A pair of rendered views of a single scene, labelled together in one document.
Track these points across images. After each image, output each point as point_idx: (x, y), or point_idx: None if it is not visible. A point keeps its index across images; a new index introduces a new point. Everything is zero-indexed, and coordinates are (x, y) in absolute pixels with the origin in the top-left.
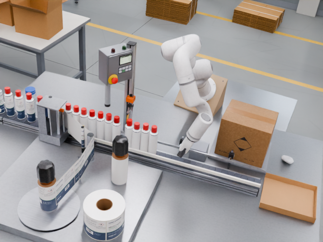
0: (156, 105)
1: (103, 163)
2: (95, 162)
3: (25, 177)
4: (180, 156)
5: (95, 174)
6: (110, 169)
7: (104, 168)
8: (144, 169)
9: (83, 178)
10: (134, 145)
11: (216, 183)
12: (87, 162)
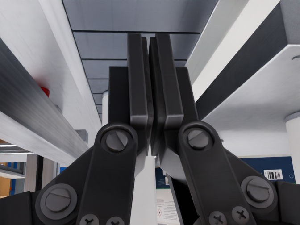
0: None
1: (223, 133)
2: (222, 137)
3: (268, 152)
4: (187, 79)
5: (271, 133)
6: (252, 127)
7: (247, 131)
8: (261, 91)
9: (287, 136)
10: (154, 160)
11: None
12: (266, 172)
